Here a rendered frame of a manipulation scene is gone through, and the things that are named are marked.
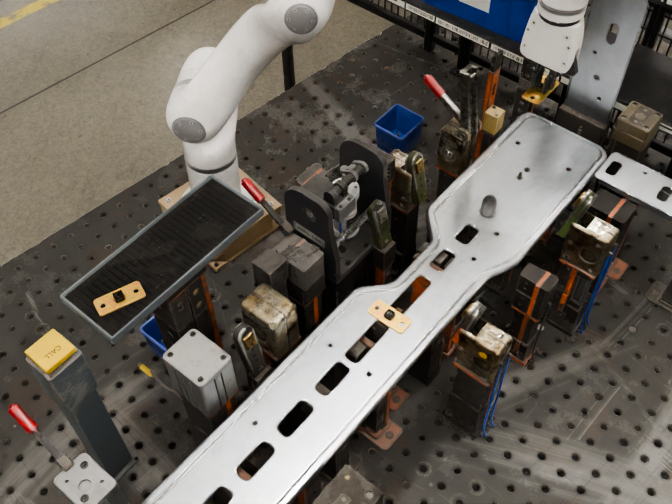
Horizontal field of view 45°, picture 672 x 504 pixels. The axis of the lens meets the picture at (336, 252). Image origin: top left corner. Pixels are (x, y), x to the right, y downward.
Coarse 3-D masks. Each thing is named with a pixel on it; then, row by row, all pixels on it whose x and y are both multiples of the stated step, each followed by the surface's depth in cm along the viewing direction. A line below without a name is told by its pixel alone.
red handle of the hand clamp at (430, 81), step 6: (426, 78) 174; (432, 78) 174; (426, 84) 175; (432, 84) 174; (438, 84) 175; (432, 90) 175; (438, 90) 175; (444, 90) 176; (438, 96) 175; (444, 96) 175; (444, 102) 176; (450, 102) 175; (450, 108) 175; (456, 108) 176; (456, 114) 176
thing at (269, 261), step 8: (264, 256) 152; (272, 256) 152; (280, 256) 152; (256, 264) 151; (264, 264) 150; (272, 264) 150; (280, 264) 151; (256, 272) 152; (264, 272) 150; (272, 272) 150; (280, 272) 152; (256, 280) 155; (264, 280) 152; (272, 280) 151; (280, 280) 153; (280, 288) 156
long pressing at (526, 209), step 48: (528, 144) 182; (576, 144) 182; (480, 192) 174; (528, 192) 173; (576, 192) 174; (432, 240) 165; (480, 240) 166; (528, 240) 166; (384, 288) 158; (432, 288) 158; (336, 336) 152; (384, 336) 152; (432, 336) 152; (288, 384) 146; (384, 384) 146; (240, 432) 140; (336, 432) 140; (192, 480) 135; (240, 480) 135; (288, 480) 135
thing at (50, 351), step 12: (48, 336) 134; (60, 336) 134; (36, 348) 133; (48, 348) 133; (60, 348) 133; (72, 348) 133; (36, 360) 131; (48, 360) 131; (60, 360) 132; (48, 372) 131
